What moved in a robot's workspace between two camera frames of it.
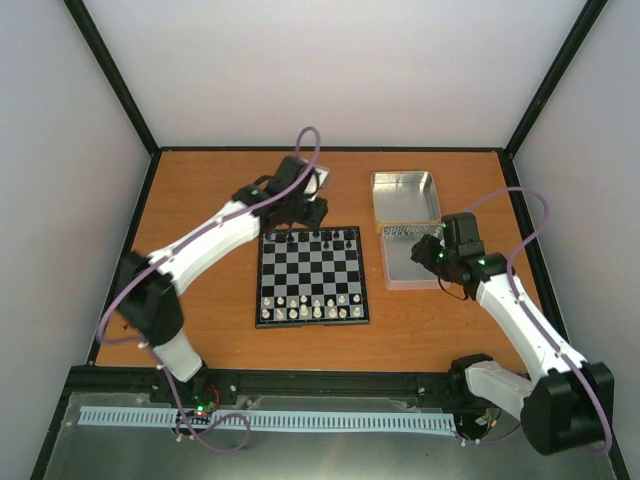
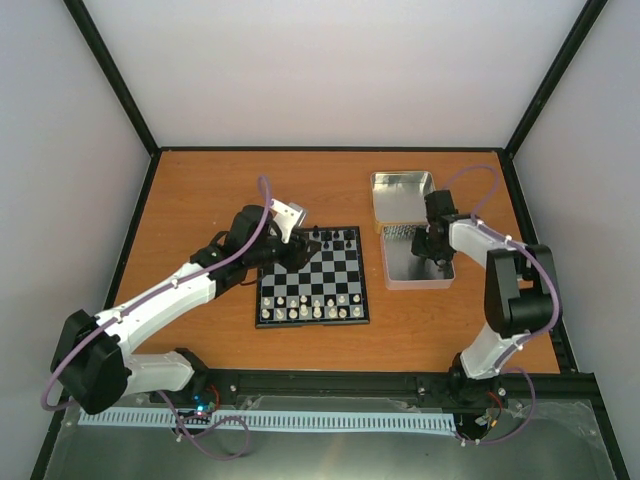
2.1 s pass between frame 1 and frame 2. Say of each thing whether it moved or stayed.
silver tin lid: stayed
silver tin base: stayed
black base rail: stayed
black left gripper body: moved
